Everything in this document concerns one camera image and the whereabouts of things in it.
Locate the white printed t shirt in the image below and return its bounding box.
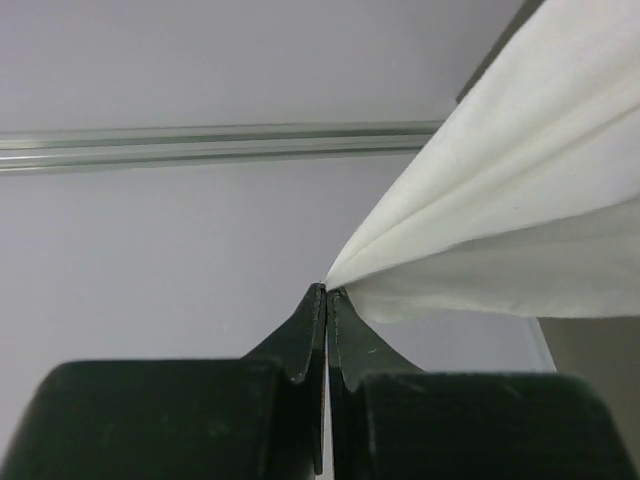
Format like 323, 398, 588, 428
325, 1, 639, 328

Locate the aluminium corner post left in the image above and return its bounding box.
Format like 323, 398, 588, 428
1, 120, 441, 173

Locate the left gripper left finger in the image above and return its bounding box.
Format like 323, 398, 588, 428
1, 284, 326, 479

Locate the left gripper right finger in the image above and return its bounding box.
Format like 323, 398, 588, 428
327, 290, 637, 479

